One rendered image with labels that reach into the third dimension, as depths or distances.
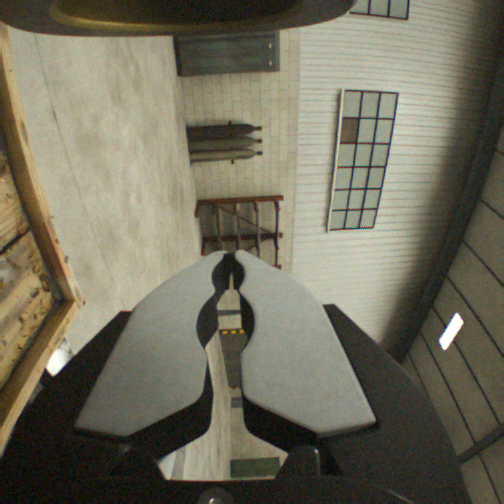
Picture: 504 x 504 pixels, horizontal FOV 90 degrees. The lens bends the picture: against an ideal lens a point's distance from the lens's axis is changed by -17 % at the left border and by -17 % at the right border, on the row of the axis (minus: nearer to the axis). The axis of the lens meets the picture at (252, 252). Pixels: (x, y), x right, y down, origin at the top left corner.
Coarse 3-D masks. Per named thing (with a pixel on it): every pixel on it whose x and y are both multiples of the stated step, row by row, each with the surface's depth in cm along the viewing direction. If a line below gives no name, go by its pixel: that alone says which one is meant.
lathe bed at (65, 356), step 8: (64, 336) 32; (64, 344) 32; (56, 352) 30; (64, 352) 32; (72, 352) 33; (56, 360) 30; (64, 360) 32; (48, 368) 28; (56, 368) 30; (48, 376) 29; (40, 384) 29; (32, 392) 28; (32, 400) 27; (24, 408) 24; (16, 424) 24; (8, 440) 23; (0, 456) 21
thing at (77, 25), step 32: (0, 0) 3; (32, 0) 3; (64, 0) 5; (96, 0) 6; (128, 0) 6; (160, 0) 7; (192, 0) 7; (224, 0) 7; (256, 0) 7; (288, 0) 6; (320, 0) 5; (352, 0) 4; (32, 32) 5; (64, 32) 6; (96, 32) 7; (128, 32) 7; (160, 32) 8; (192, 32) 8; (224, 32) 8
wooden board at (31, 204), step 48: (0, 48) 17; (0, 96) 19; (0, 144) 21; (0, 192) 21; (0, 240) 21; (48, 240) 26; (0, 336) 20; (48, 336) 25; (0, 384) 19; (0, 432) 16
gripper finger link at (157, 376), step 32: (224, 256) 11; (160, 288) 9; (192, 288) 9; (224, 288) 12; (128, 320) 8; (160, 320) 8; (192, 320) 8; (128, 352) 7; (160, 352) 7; (192, 352) 7; (96, 384) 6; (128, 384) 6; (160, 384) 6; (192, 384) 6; (96, 416) 6; (128, 416) 6; (160, 416) 6; (192, 416) 6; (160, 448) 6
